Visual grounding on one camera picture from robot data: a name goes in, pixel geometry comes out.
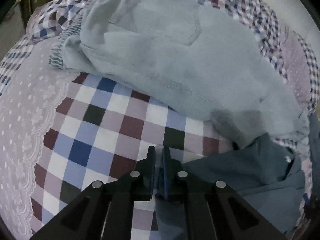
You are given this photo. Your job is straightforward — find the checkered quilt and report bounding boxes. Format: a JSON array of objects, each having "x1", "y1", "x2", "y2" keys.
[{"x1": 26, "y1": 0, "x2": 320, "y2": 120}]

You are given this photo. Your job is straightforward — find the light grey pants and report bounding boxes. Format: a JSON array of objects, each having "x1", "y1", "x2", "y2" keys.
[{"x1": 49, "y1": 0, "x2": 310, "y2": 150}]

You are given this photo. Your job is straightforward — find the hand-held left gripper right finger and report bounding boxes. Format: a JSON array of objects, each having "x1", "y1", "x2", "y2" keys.
[{"x1": 161, "y1": 146, "x2": 288, "y2": 240}]

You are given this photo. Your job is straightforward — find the dark teal t-shirt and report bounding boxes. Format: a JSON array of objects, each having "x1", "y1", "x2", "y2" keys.
[{"x1": 154, "y1": 132, "x2": 313, "y2": 240}]

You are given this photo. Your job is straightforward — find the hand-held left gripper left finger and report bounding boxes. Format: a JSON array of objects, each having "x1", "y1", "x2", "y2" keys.
[{"x1": 31, "y1": 145, "x2": 157, "y2": 240}]

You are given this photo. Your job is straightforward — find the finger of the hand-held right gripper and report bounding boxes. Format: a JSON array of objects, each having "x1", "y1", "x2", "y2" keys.
[{"x1": 303, "y1": 193, "x2": 313, "y2": 210}]

